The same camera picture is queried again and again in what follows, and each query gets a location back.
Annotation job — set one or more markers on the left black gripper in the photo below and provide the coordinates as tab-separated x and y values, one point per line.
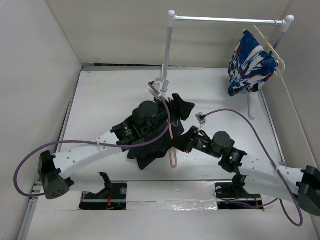
181	108

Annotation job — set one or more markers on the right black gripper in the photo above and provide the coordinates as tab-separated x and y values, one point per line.
193	134

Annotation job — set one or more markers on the pink plastic hanger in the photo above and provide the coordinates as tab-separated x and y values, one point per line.
172	152

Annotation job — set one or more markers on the black trousers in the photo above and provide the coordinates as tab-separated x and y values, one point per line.
145	155

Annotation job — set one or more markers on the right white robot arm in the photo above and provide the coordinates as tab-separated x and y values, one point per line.
258	176

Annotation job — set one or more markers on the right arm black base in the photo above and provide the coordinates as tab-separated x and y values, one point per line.
231	195

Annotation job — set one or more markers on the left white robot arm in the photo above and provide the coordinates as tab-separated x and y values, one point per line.
57	171

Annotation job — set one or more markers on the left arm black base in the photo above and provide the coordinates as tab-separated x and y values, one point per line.
113	197

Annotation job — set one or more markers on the cream plastic hanger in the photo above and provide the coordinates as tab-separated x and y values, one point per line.
281	67

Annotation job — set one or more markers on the blue white patterned garment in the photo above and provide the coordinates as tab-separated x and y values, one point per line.
250	66

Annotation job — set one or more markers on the white metal clothes rack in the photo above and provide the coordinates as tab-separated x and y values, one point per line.
284	25

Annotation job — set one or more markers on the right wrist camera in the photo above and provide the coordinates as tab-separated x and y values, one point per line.
201	118

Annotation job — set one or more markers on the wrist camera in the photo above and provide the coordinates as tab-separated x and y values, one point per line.
159	88
201	118

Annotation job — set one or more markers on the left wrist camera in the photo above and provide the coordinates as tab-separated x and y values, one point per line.
159	88

